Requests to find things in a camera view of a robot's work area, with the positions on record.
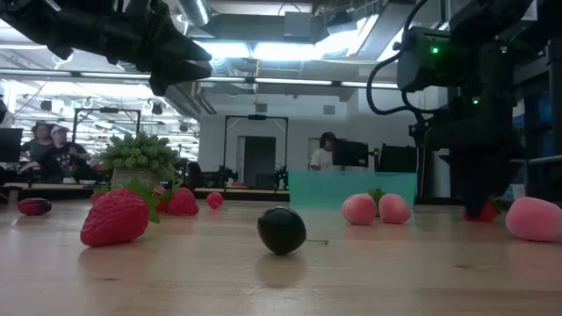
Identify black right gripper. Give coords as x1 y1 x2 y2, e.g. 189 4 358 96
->
423 85 528 216

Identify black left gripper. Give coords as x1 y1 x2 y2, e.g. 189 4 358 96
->
103 0 214 97

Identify large red toy strawberry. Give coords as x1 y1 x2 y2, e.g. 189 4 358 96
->
80 178 162 248

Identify teal plastic tupperware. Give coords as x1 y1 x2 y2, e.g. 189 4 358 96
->
288 170 418 209

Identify black computer monitor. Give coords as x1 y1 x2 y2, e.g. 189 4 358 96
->
0 127 24 163
331 138 371 168
378 143 418 173

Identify green artificial potted plant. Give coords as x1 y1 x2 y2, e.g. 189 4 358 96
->
99 130 181 190

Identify dark grey door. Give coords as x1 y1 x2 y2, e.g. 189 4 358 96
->
243 135 277 190

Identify person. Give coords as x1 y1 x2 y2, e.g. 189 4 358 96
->
19 122 56 166
19 125 100 183
309 131 339 172

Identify black toy cherry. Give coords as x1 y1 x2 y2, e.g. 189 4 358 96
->
256 205 330 256

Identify silver ceiling duct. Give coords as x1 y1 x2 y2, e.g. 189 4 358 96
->
175 0 213 28

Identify black camera rig frame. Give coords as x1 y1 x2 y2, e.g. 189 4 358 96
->
71 107 142 146
222 113 290 190

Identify ceiling light rail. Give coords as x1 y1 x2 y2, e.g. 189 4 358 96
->
0 68 400 90

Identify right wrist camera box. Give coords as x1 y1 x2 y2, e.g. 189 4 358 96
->
396 25 458 94

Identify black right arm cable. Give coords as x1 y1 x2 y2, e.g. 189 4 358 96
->
366 0 434 118

